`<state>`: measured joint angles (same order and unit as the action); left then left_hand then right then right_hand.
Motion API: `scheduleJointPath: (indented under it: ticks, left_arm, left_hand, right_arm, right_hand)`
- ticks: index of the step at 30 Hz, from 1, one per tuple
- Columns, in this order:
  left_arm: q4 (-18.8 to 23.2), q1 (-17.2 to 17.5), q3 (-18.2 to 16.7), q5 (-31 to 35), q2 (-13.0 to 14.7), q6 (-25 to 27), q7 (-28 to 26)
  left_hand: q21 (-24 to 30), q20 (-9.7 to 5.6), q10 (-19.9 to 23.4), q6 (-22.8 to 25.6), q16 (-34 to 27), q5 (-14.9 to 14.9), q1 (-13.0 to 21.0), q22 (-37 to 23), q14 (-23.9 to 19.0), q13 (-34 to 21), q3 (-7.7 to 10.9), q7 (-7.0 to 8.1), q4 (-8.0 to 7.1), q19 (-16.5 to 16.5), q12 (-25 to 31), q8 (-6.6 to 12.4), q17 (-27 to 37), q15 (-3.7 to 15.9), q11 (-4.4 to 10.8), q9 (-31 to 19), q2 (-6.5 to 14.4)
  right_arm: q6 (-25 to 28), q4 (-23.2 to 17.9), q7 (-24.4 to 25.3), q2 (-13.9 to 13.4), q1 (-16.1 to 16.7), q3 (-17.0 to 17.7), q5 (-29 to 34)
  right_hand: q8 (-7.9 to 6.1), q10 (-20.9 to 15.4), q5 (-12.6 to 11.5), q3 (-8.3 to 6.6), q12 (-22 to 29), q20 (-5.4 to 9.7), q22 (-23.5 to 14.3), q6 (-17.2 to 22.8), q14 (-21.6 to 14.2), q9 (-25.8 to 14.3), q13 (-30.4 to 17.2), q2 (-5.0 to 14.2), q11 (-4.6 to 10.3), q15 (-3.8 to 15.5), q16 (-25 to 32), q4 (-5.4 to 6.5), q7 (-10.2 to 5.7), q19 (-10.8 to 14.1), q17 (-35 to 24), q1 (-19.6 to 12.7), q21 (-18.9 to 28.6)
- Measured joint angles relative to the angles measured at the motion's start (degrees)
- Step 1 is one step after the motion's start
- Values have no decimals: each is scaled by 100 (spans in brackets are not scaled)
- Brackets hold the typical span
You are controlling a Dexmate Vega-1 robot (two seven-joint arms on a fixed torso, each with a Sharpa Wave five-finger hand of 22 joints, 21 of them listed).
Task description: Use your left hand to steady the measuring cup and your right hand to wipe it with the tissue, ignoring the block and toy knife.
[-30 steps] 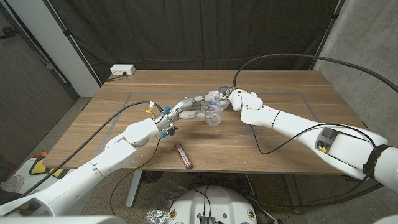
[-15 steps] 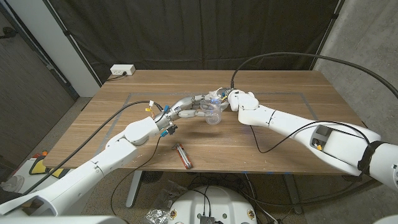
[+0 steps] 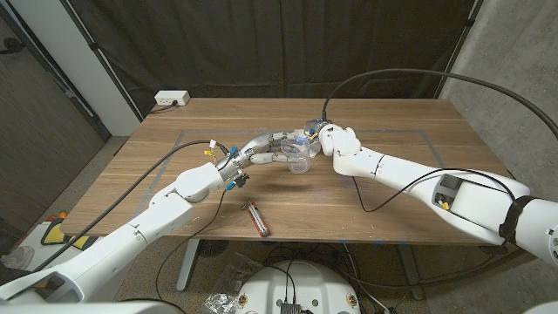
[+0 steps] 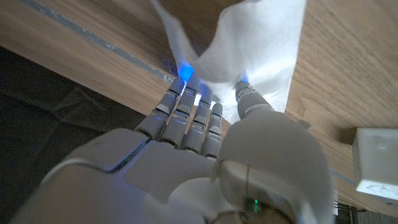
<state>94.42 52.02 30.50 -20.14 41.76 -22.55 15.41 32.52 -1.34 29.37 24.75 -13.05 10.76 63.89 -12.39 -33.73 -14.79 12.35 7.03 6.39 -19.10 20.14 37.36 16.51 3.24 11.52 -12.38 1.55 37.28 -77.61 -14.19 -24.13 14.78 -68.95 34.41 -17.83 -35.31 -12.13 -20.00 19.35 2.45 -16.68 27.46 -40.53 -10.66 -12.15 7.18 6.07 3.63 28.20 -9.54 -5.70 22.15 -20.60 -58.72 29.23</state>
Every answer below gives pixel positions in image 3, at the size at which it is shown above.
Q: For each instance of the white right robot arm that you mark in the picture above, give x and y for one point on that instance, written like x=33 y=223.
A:
x=392 y=168

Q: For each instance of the grey heatsink box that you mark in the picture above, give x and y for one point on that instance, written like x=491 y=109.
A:
x=290 y=308

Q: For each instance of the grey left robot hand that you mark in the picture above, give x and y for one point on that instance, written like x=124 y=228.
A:
x=257 y=148

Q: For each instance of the grey table leg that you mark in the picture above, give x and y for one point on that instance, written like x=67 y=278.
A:
x=410 y=270

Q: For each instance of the yellow black floor object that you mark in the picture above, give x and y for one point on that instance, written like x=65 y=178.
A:
x=56 y=235

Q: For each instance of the clear plastic measuring cup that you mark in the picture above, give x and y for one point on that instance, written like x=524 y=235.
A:
x=300 y=165

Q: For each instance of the clear plastic bag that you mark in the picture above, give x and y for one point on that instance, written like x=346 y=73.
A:
x=237 y=272

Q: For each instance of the crumpled silver foil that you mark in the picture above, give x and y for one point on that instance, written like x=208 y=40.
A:
x=220 y=303

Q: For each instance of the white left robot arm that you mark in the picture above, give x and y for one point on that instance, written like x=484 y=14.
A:
x=131 y=235

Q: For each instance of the white table leg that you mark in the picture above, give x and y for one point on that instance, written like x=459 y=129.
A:
x=187 y=266

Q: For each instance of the black round floor fan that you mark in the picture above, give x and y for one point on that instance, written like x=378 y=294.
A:
x=212 y=247

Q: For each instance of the white power strip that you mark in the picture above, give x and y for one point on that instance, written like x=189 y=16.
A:
x=172 y=97

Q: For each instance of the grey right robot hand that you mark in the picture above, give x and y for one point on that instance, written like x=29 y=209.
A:
x=315 y=127

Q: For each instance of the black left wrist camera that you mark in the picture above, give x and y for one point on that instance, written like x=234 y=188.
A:
x=241 y=179

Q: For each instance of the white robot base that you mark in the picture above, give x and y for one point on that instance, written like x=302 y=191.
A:
x=305 y=283

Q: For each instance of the black backdrop pole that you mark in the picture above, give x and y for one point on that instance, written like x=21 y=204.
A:
x=93 y=45
x=468 y=21

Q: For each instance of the orange grey toy knife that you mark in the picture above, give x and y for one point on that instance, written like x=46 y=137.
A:
x=259 y=222

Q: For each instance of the black backdrop curtain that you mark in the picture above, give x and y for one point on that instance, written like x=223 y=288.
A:
x=279 y=48

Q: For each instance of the white robot chest cover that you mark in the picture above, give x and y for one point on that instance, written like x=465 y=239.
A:
x=87 y=309

